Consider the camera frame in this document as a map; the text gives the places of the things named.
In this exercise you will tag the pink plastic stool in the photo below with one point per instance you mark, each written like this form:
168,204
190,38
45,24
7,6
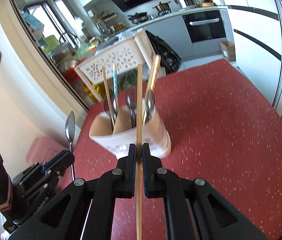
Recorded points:
43,149

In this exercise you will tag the cardboard box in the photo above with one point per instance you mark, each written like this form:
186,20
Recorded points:
228,50

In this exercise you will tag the spice rack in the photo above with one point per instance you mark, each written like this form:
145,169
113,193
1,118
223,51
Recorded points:
110,25

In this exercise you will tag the plain wooden chopstick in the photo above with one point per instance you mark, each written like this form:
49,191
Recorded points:
153,74
106,84
139,175

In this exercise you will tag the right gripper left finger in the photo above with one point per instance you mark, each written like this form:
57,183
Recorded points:
84,209

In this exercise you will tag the white refrigerator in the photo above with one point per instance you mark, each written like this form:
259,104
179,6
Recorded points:
257,32

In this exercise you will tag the blue patterned chopstick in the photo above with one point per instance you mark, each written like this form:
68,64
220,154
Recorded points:
115,82

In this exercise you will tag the green vegetables bunch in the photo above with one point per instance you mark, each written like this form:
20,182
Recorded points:
127,80

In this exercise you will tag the brass cooking pot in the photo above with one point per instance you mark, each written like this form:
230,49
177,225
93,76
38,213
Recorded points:
162,7

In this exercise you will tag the dark translucent spoon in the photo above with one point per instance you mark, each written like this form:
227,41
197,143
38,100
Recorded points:
70,130
149,105
113,109
132,105

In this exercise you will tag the black bag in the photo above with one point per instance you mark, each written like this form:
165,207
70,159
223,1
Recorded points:
170,60

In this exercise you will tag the orange patterned chopstick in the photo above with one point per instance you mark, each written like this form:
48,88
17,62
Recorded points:
159,60

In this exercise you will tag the pink utensil holder caddy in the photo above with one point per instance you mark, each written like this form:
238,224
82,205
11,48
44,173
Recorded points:
118,140

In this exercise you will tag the steel pot with lid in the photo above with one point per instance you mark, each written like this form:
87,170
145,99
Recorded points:
60,52

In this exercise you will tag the black wok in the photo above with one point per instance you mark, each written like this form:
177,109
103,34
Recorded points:
138,17

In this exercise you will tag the built-in black oven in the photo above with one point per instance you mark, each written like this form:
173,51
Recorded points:
206,25

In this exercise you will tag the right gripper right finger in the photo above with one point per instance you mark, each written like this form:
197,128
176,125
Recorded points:
193,209

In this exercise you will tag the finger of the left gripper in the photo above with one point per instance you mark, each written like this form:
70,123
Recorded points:
60,169
64,158

